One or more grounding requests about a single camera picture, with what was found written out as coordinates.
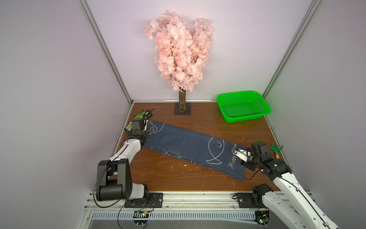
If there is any blue fish-print pillowcase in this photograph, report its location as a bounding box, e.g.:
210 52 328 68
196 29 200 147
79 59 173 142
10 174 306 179
144 121 247 181

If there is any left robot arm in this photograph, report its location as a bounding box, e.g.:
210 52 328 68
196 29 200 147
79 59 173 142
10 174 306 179
93 118 149 201

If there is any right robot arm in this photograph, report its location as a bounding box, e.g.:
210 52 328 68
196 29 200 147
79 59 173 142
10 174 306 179
232 142 338 229

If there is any green black work glove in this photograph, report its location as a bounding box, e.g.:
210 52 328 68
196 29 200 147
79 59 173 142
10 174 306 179
124 109 155 133

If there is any green toy rake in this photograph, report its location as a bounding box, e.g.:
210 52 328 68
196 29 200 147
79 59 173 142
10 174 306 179
270 144 284 159

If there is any green plastic basket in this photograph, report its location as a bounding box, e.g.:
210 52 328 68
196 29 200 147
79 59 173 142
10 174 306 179
216 91 271 123

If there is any right controller board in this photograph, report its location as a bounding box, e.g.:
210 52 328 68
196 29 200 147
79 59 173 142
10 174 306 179
254 210 270 227

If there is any controller board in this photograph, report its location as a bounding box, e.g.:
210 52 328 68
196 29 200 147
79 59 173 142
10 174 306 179
132 210 150 228
254 210 270 227

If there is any left controller board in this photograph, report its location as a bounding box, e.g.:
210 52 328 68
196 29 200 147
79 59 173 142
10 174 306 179
132 210 150 228

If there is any pink cherry blossom tree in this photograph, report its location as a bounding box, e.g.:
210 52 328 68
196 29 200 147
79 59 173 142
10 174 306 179
144 10 213 115

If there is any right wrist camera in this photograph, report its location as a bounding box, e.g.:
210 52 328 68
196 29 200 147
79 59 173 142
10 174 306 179
231 148 252 162

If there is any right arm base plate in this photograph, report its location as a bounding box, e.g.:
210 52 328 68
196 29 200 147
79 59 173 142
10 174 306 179
235 192 264 209

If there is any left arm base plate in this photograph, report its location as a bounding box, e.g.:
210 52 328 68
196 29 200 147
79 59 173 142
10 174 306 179
124 192 164 209

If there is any aluminium front rail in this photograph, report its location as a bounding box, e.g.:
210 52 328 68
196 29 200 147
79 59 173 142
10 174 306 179
84 191 319 211

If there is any aluminium frame corner post left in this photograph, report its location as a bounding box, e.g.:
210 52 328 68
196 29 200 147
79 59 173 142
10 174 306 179
79 0 133 106

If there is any aluminium frame corner post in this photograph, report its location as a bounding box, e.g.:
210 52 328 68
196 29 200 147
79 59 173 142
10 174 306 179
262 0 323 99
79 0 133 106

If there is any aluminium frame corner post right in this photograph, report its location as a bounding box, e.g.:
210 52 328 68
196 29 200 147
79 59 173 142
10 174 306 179
262 0 323 99

